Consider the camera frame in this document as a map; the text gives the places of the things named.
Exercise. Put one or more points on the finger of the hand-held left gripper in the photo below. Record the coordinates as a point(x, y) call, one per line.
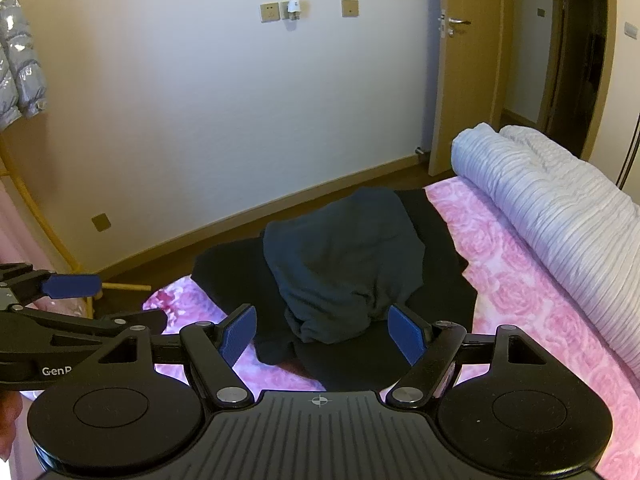
point(115, 321)
point(70, 285)

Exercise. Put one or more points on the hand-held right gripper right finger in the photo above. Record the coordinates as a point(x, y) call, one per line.
point(404, 332)

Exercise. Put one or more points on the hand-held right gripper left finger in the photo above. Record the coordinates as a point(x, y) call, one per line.
point(241, 334)

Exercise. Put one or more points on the black garment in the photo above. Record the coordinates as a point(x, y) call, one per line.
point(442, 272)

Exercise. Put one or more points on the dark teal long-sleeve sweater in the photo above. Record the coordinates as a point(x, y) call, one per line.
point(340, 260)

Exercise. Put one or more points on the person's left forearm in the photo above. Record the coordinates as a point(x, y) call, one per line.
point(7, 415)

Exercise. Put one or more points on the yellow wooden rack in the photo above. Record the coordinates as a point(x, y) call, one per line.
point(45, 220)

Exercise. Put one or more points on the pink cloth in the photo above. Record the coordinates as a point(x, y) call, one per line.
point(20, 230)

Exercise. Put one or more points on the pink floral bedsheet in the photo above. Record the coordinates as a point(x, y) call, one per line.
point(500, 270)

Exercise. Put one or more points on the white ribbed blanket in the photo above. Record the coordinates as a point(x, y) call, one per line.
point(550, 200)

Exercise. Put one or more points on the silver puffer jacket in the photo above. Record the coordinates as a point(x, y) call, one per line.
point(20, 60)

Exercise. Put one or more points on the wooden door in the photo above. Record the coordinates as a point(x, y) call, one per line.
point(475, 85)

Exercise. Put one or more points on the white plug-in charger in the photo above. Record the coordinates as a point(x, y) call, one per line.
point(292, 9)

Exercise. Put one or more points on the beige wall socket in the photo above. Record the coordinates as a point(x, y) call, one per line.
point(269, 12)
point(100, 221)

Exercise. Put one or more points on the wooden door frame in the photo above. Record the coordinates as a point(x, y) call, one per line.
point(552, 60)

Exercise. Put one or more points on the beige wall switch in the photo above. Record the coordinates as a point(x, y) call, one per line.
point(350, 7)

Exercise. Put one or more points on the white wall switch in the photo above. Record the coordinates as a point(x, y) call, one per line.
point(631, 30)

